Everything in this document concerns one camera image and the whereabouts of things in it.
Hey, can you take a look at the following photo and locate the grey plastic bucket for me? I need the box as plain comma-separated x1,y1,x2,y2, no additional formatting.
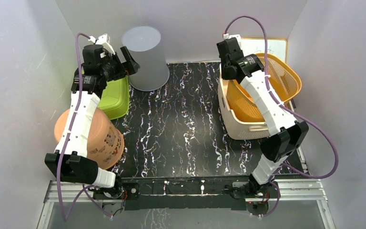
122,26,170,92

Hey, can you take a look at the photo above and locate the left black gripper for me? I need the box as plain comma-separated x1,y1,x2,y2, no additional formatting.
101,47,140,82

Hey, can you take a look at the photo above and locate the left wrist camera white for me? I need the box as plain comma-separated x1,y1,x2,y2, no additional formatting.
88,33,116,55

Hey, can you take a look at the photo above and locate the orange plastic bucket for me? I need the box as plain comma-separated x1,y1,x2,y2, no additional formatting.
53,106,125,170

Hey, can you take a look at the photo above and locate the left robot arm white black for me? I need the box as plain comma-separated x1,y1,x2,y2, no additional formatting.
44,44,140,198

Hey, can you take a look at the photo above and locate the green plastic tub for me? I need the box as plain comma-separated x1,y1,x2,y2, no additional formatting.
98,77,130,120

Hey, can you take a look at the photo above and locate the aluminium frame rail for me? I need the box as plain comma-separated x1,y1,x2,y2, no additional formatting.
37,180,336,229

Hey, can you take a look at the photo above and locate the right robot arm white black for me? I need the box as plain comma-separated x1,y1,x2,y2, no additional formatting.
217,35,309,198

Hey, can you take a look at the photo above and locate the yellow slatted plastic basket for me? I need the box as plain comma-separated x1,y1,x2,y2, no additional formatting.
224,54,302,123

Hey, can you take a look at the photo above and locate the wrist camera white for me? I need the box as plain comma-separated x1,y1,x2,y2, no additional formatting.
88,33,116,55
223,32,242,46

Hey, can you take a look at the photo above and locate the cream perforated laundry basket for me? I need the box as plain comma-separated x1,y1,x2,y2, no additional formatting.
217,75,295,141

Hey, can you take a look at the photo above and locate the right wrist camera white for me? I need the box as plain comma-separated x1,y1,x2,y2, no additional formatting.
223,32,242,46

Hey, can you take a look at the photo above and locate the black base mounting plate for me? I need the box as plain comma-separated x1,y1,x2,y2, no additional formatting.
90,176,278,214

